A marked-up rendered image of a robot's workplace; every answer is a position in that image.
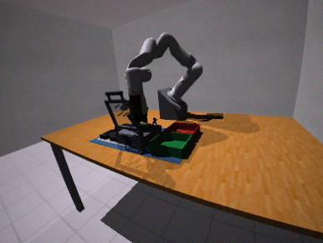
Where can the green open-top bin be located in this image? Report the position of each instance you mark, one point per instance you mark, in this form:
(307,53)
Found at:
(172,144)

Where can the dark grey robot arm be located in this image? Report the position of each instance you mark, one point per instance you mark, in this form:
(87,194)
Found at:
(152,49)

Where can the green circuit board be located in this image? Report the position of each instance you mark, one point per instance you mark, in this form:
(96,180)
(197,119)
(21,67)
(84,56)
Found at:
(145,125)

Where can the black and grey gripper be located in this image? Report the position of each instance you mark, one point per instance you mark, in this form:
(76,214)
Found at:
(144,108)

